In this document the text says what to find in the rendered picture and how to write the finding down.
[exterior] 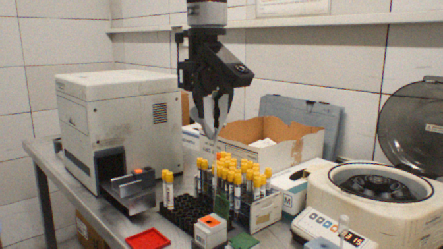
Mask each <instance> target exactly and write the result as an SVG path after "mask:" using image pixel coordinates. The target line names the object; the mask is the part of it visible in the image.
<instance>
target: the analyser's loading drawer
mask: <svg viewBox="0 0 443 249"><path fill-rule="evenodd" d="M98 184H99V185H100V186H101V187H103V189H104V190H105V191H107V192H108V193H110V194H111V195H112V196H113V197H114V198H115V199H116V200H117V201H118V202H121V203H122V204H123V205H124V206H125V207H126V208H127V209H129V215H134V214H136V213H140V212H142V211H146V210H147V209H152V208H155V207H156V193H155V191H154V190H153V191H151V192H145V191H143V190H142V180H138V181H133V174H129V175H125V176H122V175H120V174H119V173H116V174H114V175H108V176H105V177H101V178H98Z"/></svg>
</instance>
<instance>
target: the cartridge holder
mask: <svg viewBox="0 0 443 249"><path fill-rule="evenodd" d="M228 241H229V240H228V239H227V241H225V242H223V243H221V244H220V245H218V246H216V247H214V248H211V249H225V247H226V246H228ZM191 249H205V248H203V247H202V246H201V245H200V244H199V243H197V242H196V241H194V239H192V240H191Z"/></svg>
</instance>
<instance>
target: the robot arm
mask: <svg viewBox="0 0 443 249"><path fill-rule="evenodd" d="M187 25H188V26H190V27H191V28H188V30H183V37H189V59H184V61H177V87H178V88H182V89H184V91H189V92H192V98H193V101H194V104H195V106H194V107H193V108H191V109H190V116H191V119H193V120H194V121H195V122H196V123H198V124H200V125H201V127H202V130H203V132H204V134H205V135H206V136H207V137H208V139H209V140H212V137H213V135H214V134H215V132H216V131H215V128H214V127H216V128H217V129H218V134H219V133H220V130H221V128H222V126H223V125H224V123H225V120H226V118H227V114H228V113H229V110H230V107H231V105H232V102H233V96H234V88H243V87H249V86H250V85H251V82H252V80H253V78H254V76H255V73H253V72H252V71H251V70H250V69H248V68H247V66H246V65H245V64H244V63H242V62H241V61H240V60H238V58H237V57H236V56H235V55H234V54H233V53H231V52H230V51H229V50H228V49H227V48H226V46H224V44H222V43H220V42H219V41H218V35H226V28H225V26H227V0H187ZM180 69H182V70H183V82H180ZM212 91H215V92H212ZM211 94H212V96H211V98H210V97H208V95H209V96H210V95H211Z"/></svg>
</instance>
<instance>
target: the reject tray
mask: <svg viewBox="0 0 443 249"><path fill-rule="evenodd" d="M125 243H127V244H128V245H129V246H130V247H131V248H132V249H162V248H164V247H165V246H168V245H170V244H171V241H170V240H169V239H168V238H166V237H165V236H164V235H163V234H162V233H161V232H159V230H156V229H155V228H154V227H153V228H151V229H148V230H145V231H142V232H140V233H136V234H135V235H132V236H129V237H127V238H125Z"/></svg>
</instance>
